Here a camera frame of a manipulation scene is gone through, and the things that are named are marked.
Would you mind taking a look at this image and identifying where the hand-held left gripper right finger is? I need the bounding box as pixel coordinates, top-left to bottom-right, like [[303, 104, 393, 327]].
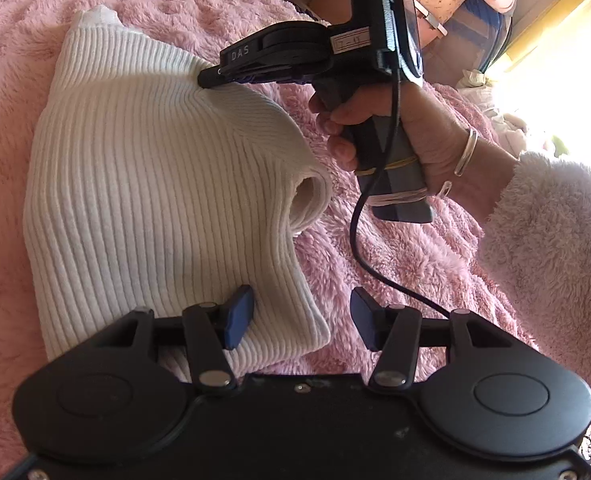
[[349, 287, 514, 395]]

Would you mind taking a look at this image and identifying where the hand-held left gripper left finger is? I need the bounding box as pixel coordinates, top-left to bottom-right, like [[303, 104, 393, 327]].
[[94, 284, 255, 395]]

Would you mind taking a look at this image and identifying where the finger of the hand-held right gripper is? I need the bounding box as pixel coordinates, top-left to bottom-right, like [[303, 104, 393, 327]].
[[198, 62, 304, 89]]

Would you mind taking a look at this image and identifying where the white ribbed knit sweater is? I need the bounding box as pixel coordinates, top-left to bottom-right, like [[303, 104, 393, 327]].
[[23, 5, 333, 378]]

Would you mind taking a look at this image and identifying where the person's right forearm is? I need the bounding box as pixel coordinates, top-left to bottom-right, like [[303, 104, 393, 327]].
[[445, 129, 591, 467]]

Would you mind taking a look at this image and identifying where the person's right hand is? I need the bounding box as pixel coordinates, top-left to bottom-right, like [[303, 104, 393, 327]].
[[309, 80, 477, 197]]

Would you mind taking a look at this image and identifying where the pink fluffy blanket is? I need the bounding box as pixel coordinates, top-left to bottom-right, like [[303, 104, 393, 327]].
[[0, 0, 591, 480]]

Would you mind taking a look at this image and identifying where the silver bangle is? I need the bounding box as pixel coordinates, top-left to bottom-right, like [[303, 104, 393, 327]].
[[453, 127, 479, 177]]

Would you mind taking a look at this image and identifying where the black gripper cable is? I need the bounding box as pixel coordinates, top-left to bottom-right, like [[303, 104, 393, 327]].
[[350, 67, 454, 322]]

